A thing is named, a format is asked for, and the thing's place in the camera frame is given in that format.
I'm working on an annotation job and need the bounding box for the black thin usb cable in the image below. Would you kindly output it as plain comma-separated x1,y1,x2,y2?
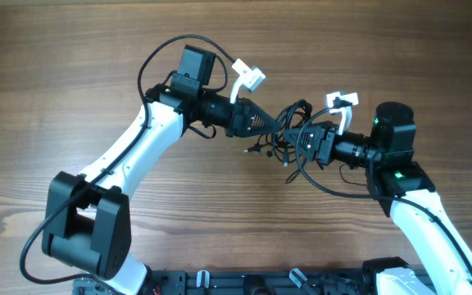
270,99,314,167

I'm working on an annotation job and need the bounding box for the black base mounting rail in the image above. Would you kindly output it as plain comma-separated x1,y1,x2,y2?
71,268,438,295

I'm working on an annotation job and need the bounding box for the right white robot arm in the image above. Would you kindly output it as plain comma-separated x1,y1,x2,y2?
283,102,472,294

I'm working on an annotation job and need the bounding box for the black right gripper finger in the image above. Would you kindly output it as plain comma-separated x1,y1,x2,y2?
283,125,322,142
288,137,315,161

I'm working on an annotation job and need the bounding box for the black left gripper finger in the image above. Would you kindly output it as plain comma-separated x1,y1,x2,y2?
250,120,280,136
249,101,277,129

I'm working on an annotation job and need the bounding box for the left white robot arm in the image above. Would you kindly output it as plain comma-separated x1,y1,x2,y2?
41,45,279,294

